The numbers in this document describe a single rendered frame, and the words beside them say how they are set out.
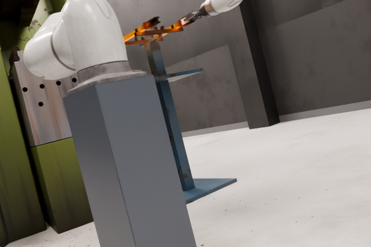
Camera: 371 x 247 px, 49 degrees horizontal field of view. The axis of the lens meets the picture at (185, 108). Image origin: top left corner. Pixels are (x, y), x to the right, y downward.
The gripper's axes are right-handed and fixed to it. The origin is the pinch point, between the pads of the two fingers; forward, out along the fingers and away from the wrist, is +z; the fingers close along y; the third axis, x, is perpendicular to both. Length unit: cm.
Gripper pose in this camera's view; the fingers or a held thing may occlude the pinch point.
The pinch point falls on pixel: (186, 20)
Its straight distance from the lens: 223.2
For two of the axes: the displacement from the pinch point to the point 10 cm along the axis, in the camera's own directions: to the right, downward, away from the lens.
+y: 7.8, -2.0, 6.0
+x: -2.4, -9.7, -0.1
